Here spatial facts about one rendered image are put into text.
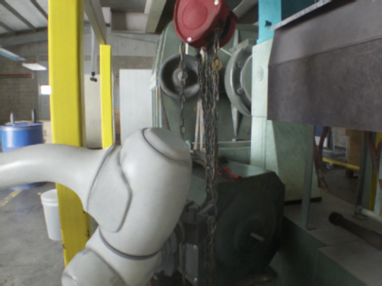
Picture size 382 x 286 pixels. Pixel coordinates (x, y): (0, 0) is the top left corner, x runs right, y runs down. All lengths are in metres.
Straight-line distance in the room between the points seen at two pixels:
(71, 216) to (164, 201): 0.71
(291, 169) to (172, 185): 1.19
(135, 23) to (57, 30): 1.90
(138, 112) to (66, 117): 5.93
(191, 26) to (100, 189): 0.56
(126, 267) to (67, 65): 0.70
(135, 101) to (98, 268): 6.50
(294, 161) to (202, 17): 0.97
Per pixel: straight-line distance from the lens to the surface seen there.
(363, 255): 1.10
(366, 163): 1.39
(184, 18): 0.79
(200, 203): 0.91
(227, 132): 1.92
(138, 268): 0.41
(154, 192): 0.32
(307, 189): 1.17
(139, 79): 6.87
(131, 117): 6.83
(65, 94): 0.94
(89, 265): 0.40
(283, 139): 1.47
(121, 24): 2.82
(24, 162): 0.41
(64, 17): 0.98
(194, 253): 1.00
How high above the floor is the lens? 1.10
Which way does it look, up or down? 8 degrees down
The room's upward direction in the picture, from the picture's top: straight up
